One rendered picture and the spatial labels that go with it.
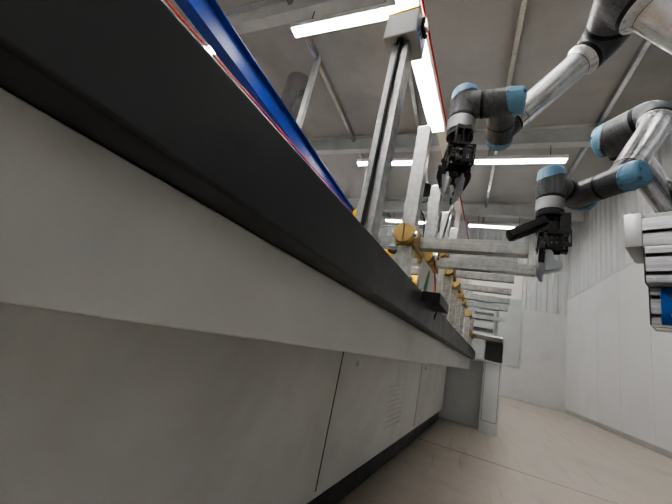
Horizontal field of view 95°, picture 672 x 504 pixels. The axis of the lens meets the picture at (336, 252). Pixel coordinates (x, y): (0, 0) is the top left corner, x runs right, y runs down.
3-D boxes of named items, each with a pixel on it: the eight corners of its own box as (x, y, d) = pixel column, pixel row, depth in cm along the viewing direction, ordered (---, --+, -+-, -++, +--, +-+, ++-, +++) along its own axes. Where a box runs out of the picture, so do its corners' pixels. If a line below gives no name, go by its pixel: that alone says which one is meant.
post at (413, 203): (407, 294, 77) (433, 130, 89) (404, 291, 74) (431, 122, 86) (394, 292, 78) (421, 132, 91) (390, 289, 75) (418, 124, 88)
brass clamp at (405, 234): (425, 259, 85) (427, 242, 86) (414, 241, 74) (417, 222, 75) (403, 257, 88) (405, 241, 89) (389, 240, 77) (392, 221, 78)
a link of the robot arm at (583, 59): (595, 38, 100) (475, 142, 105) (607, 3, 91) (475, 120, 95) (631, 51, 94) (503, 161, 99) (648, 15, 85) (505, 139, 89)
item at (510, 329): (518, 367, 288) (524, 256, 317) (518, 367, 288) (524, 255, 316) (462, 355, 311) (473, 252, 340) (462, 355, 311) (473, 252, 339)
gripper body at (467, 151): (444, 160, 80) (450, 121, 83) (437, 177, 88) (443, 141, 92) (475, 163, 79) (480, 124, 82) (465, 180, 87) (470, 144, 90)
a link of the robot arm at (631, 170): (703, 106, 98) (653, 196, 80) (658, 126, 108) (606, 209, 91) (681, 77, 97) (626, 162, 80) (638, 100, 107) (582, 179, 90)
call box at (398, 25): (422, 62, 67) (427, 35, 69) (415, 32, 61) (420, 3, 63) (391, 69, 71) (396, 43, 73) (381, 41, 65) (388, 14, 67)
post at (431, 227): (424, 325, 96) (443, 188, 109) (422, 324, 93) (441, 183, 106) (413, 323, 98) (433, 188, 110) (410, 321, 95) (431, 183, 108)
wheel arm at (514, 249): (527, 262, 71) (528, 244, 72) (528, 257, 68) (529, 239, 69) (355, 250, 92) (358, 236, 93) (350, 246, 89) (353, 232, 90)
